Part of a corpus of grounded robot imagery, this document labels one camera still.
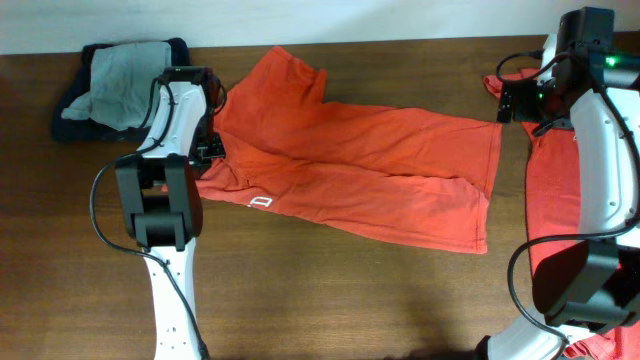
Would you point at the orange Fram t-shirt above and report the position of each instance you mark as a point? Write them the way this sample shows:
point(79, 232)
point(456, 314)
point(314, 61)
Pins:
point(406, 176)

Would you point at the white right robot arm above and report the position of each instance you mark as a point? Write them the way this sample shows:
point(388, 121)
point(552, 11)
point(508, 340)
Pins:
point(591, 287)

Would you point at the light grey folded shirt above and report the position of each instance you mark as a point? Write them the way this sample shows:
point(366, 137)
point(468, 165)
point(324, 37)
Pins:
point(121, 86)

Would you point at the dark navy folded garment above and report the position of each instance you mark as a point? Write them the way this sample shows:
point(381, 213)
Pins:
point(66, 130)

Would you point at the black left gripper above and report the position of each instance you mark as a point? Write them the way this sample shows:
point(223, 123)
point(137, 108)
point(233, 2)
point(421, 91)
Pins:
point(203, 162)

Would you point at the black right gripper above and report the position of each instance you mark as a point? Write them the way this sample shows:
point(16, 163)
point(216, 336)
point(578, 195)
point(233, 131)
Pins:
point(524, 91)

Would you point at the red soccer t-shirt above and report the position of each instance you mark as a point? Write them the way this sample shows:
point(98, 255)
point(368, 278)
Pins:
point(553, 203)

